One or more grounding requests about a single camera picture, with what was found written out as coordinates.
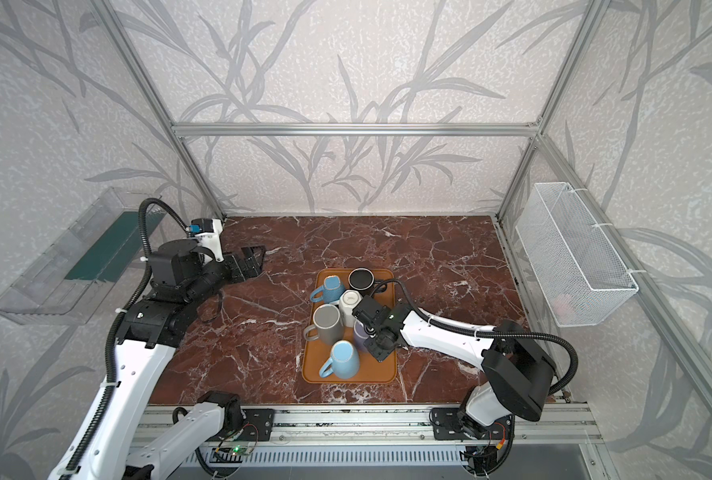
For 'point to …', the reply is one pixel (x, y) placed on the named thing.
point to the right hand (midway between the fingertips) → (379, 334)
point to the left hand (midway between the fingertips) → (254, 241)
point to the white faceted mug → (347, 300)
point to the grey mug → (327, 325)
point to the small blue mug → (329, 292)
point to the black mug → (363, 280)
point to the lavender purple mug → (360, 334)
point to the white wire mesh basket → (579, 274)
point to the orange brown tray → (315, 353)
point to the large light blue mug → (344, 361)
